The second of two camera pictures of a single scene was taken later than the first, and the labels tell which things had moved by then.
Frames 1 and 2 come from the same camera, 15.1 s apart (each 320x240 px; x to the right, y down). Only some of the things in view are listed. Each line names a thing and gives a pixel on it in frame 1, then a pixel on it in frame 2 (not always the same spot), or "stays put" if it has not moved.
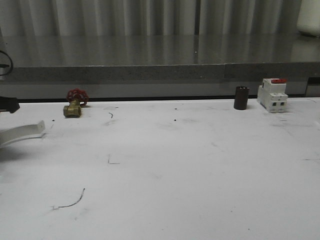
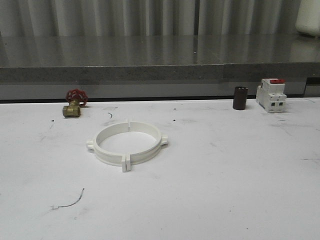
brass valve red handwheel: x=76 y=97 stays put
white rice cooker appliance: x=308 y=20 stays put
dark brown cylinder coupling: x=241 y=97 stays put
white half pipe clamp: x=12 y=135 -> x=104 y=156
